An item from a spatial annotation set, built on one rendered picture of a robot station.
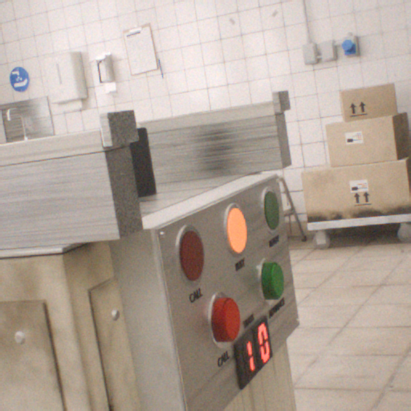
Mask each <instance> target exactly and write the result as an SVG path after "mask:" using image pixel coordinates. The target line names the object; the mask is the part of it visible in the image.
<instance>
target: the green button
mask: <svg viewBox="0 0 411 411"><path fill-rule="evenodd" d="M262 284H263V289H264V292H265V296H266V297H267V299H269V300H272V299H279V298H280V296H281V295H283V290H284V276H283V269H282V267H280V265H278V263H277V262H268V263H266V264H265V266H264V268H263V274H262Z"/></svg>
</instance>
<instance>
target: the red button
mask: <svg viewBox="0 0 411 411"><path fill-rule="evenodd" d="M213 321H214V332H215V335H216V337H217V339H218V340H220V341H221V342H233V341H234V340H235V339H236V337H237V335H238V332H239V327H241V316H239V310H238V306H237V304H236V302H235V301H234V300H233V299H232V298H220V299H218V300H217V301H216V303H215V306H214V316H213Z"/></svg>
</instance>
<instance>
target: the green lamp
mask: <svg viewBox="0 0 411 411"><path fill-rule="evenodd" d="M265 212H266V217H267V223H268V225H269V227H270V228H271V229H273V230H274V229H276V227H277V225H278V223H279V206H278V202H277V198H276V196H275V194H274V193H273V192H271V191H270V192H268V193H267V196H266V201H265Z"/></svg>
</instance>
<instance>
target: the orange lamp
mask: <svg viewBox="0 0 411 411"><path fill-rule="evenodd" d="M228 230H229V237H230V240H231V243H232V246H233V248H234V249H235V250H236V252H242V250H243V248H244V246H245V244H246V224H245V221H244V217H243V215H242V212H241V211H240V210H238V209H237V208H234V209H233V211H232V212H231V215H230V217H229V223H228Z"/></svg>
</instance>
